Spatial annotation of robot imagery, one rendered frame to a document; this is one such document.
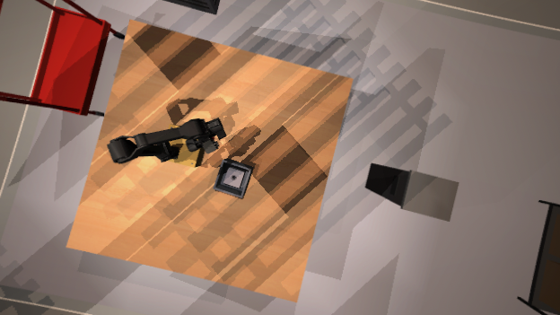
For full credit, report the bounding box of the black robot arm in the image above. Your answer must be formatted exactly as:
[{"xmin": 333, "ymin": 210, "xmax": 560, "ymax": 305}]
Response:
[{"xmin": 107, "ymin": 118, "xmax": 223, "ymax": 163}]

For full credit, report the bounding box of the white square plate with hole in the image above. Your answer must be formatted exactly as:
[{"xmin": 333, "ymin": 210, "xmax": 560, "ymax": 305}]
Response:
[{"xmin": 223, "ymin": 166, "xmax": 246, "ymax": 188}]

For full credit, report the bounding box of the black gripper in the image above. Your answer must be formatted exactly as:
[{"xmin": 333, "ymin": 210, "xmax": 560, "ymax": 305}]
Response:
[{"xmin": 185, "ymin": 129, "xmax": 226, "ymax": 153}]

